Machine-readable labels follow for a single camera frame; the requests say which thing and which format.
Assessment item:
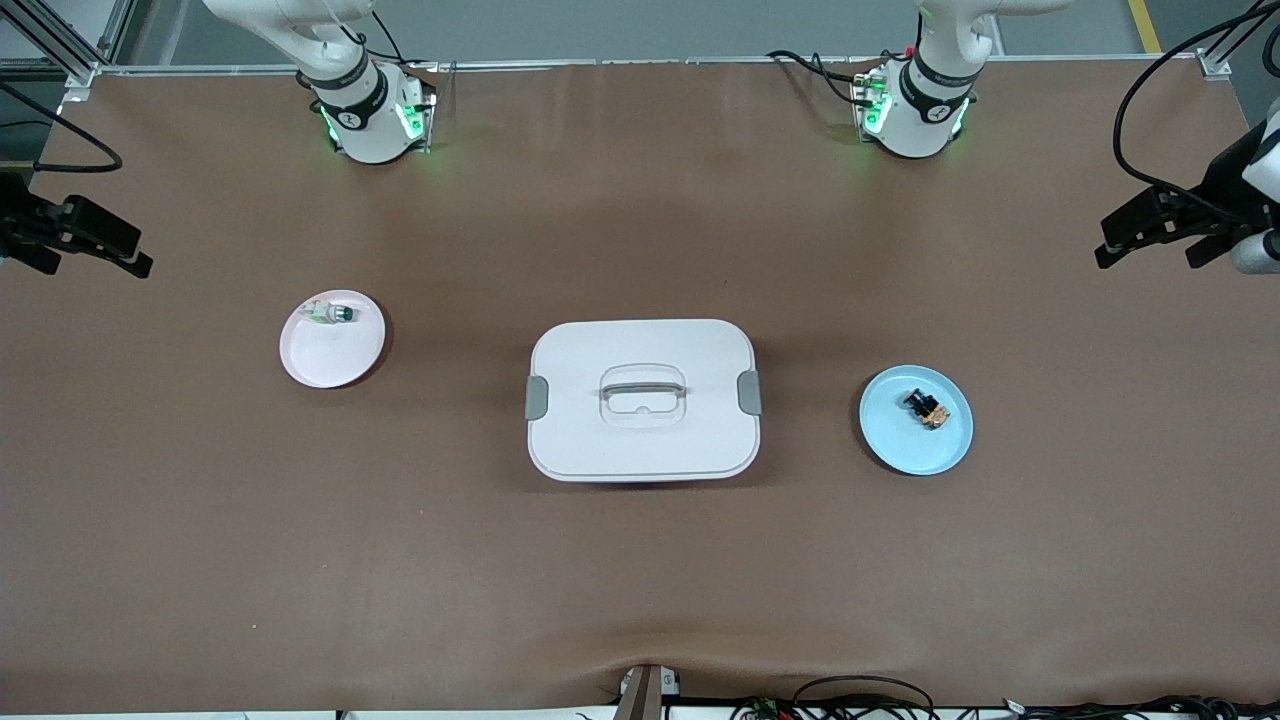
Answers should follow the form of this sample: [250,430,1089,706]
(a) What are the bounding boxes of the white lidded box with handle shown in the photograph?
[525,319,763,484]

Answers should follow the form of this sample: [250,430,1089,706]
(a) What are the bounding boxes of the light blue round plate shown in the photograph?
[859,364,974,477]

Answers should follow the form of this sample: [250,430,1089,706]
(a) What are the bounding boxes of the black looped cable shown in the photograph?
[790,675,936,720]

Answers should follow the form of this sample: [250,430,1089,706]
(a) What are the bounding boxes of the black base cables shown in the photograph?
[767,45,926,106]
[365,10,441,73]

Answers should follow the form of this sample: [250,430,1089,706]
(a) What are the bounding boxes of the pink round plate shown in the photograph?
[279,290,388,390]

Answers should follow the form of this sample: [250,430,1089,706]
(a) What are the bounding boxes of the silver table edge rail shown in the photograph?
[60,55,1233,79]

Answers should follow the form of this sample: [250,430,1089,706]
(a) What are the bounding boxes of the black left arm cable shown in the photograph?
[1113,0,1280,226]

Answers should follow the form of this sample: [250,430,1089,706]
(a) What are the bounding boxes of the tangled cable bundle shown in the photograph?
[940,693,1280,720]

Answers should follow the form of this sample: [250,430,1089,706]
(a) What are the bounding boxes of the brown table cover sheet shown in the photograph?
[0,58,1280,716]

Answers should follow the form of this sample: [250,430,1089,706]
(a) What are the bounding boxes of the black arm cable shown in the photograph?
[1113,0,1280,226]
[0,80,123,173]

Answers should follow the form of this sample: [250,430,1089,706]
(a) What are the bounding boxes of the black and orange switch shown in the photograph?
[903,390,951,431]

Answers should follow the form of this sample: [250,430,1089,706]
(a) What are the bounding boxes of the aluminium frame post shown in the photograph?
[1200,0,1280,79]
[0,0,136,86]

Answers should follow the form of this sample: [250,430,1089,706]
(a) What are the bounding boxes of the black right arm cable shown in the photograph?
[0,80,123,173]

